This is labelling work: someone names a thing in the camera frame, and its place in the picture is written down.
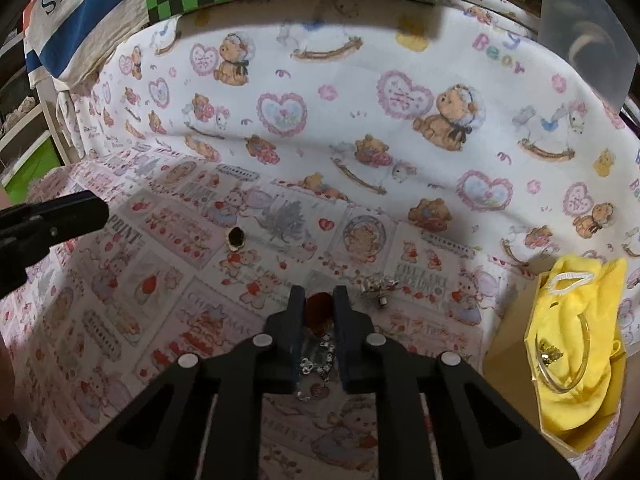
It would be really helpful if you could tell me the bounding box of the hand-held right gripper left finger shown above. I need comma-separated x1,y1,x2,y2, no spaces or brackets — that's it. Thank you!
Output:
57,285,307,480

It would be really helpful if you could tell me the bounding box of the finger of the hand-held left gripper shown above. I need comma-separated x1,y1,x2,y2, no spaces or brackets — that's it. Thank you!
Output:
0,191,110,300

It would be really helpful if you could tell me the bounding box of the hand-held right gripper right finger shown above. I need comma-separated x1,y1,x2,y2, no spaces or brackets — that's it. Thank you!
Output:
333,285,581,480

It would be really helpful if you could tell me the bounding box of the silver chain necklace red pendant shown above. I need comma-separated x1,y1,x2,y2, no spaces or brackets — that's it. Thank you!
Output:
295,294,342,404

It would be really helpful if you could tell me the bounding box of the hexagonal cardboard box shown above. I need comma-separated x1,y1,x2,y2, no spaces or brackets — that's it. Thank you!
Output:
482,257,629,459

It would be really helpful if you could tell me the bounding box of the yellow drawstring pouch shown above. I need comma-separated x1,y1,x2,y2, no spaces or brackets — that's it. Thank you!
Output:
524,255,629,434

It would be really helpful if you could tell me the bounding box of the green panel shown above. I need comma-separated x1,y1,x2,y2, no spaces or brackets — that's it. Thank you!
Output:
0,136,62,192

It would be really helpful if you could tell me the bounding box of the strawberry rabbit printed pink cloth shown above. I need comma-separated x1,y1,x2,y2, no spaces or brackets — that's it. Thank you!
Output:
0,152,640,480

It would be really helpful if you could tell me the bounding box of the striped cream orange blue cloth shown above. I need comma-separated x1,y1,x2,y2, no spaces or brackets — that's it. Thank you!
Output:
22,0,151,89

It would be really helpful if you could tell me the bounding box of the gold bangle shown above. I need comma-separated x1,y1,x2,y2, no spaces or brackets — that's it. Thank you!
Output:
533,310,590,394

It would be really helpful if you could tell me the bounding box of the teddy bear printed white cloth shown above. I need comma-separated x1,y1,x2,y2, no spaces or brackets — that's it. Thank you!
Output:
54,0,640,321

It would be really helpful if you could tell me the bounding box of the clear plastic lidded container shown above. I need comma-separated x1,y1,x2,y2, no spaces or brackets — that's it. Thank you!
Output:
537,0,634,111

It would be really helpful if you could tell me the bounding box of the wooden frame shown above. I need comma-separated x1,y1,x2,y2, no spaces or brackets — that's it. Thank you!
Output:
0,35,68,173

